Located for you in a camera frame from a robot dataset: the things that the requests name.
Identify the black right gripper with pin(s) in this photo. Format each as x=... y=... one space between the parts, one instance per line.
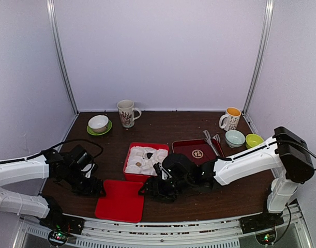
x=158 y=190

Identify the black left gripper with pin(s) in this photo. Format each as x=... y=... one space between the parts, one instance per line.
x=90 y=190

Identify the red tin box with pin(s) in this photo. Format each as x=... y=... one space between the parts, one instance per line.
x=140 y=177

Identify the red tin lid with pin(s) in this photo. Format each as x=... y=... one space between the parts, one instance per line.
x=122 y=203

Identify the dark brown chocolate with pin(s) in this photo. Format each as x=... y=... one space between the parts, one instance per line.
x=149 y=155

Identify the metal serving tongs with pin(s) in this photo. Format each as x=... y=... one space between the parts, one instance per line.
x=209 y=141

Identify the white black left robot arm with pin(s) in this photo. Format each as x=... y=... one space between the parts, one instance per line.
x=45 y=208

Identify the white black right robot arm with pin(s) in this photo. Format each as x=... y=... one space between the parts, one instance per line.
x=284 y=150

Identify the white paper liners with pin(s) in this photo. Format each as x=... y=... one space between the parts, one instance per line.
x=138 y=154

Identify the green saucer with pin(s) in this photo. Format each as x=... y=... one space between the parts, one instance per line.
x=91 y=132

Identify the white ceramic bowl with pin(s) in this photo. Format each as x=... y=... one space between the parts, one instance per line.
x=98 y=123

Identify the dark red lacquer tray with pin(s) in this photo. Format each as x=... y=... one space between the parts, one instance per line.
x=197 y=151

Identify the tall coral pattern mug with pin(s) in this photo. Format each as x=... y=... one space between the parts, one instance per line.
x=128 y=113

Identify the blue lined ceramic bowl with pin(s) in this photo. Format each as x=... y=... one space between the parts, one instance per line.
x=234 y=138

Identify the flower pattern mug yellow inside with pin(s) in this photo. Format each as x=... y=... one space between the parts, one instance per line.
x=229 y=120

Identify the lime green plastic bowl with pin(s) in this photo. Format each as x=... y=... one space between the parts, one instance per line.
x=253 y=140

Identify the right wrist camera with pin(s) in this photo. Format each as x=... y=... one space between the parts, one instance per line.
x=160 y=171

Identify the aluminium front rail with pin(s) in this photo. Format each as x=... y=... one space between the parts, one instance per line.
x=226 y=232

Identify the aluminium left corner post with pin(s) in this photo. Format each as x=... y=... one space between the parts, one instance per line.
x=60 y=56

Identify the aluminium corner post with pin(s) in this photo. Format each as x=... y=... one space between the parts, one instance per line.
x=60 y=56
x=266 y=27

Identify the aluminium right corner post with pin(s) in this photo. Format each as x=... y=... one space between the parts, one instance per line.
x=266 y=27

